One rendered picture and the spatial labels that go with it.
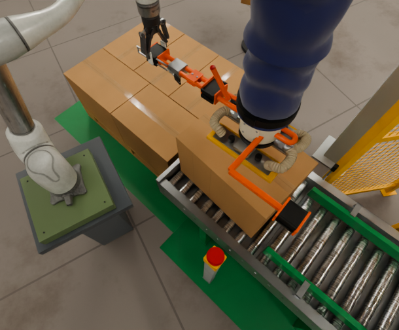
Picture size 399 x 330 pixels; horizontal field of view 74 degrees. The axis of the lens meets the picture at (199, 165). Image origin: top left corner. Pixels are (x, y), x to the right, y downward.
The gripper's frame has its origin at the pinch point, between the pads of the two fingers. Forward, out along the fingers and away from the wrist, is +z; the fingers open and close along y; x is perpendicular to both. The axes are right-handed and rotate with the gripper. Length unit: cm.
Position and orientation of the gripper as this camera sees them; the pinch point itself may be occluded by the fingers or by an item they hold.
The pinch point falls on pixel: (157, 54)
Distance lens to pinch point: 136.4
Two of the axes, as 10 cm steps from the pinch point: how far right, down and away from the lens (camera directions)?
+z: 0.1, 4.5, 8.9
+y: 6.8, -6.6, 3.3
